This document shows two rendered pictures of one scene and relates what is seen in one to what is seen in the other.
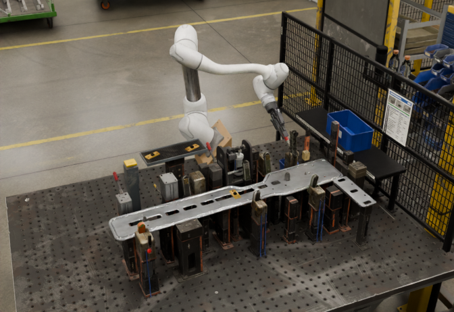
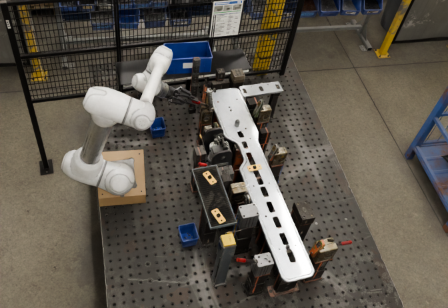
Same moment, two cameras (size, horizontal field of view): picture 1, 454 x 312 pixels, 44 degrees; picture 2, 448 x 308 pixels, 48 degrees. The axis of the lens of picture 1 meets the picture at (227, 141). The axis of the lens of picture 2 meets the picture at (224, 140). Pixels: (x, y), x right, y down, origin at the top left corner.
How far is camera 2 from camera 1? 3.31 m
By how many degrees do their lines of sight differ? 67
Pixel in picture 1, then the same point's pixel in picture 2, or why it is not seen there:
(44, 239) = not seen: outside the picture
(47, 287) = not seen: outside the picture
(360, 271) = (299, 127)
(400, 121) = (231, 19)
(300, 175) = (231, 114)
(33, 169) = not seen: outside the picture
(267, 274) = (298, 184)
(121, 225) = (293, 269)
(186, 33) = (119, 95)
